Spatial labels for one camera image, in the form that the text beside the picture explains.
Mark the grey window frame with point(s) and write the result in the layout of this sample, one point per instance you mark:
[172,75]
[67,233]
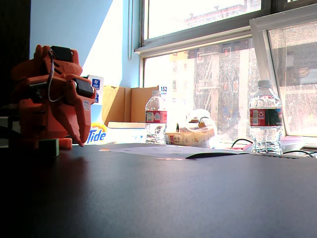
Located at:
[198,37]

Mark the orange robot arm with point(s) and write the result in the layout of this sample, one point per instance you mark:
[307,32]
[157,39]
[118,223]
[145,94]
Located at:
[32,111]

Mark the clear plastic bag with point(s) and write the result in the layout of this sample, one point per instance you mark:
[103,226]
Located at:
[198,119]

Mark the clear water bottle, red label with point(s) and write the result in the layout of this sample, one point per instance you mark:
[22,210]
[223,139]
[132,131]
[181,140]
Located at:
[156,116]
[265,119]

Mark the Tide detergent cardboard box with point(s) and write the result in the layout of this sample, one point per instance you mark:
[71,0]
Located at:
[97,136]

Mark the white numbered grid paper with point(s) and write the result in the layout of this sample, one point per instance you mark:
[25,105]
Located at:
[158,150]

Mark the white framed window screen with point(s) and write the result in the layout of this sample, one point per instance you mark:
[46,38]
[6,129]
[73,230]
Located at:
[258,24]

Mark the green cube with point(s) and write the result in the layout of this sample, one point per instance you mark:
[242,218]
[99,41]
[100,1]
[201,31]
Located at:
[49,146]

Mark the orange gripper, black servo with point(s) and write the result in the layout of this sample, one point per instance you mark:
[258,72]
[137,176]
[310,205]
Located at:
[79,108]

